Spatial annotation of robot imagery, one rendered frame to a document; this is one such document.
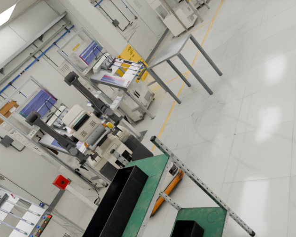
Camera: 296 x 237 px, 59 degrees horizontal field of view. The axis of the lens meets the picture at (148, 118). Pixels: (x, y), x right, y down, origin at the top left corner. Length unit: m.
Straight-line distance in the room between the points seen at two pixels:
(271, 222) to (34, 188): 4.28
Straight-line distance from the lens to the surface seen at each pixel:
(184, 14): 7.44
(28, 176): 5.44
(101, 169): 2.90
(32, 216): 3.46
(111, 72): 4.77
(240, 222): 2.03
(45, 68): 6.16
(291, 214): 2.14
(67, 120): 2.43
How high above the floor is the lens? 1.72
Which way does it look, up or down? 21 degrees down
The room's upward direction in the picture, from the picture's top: 45 degrees counter-clockwise
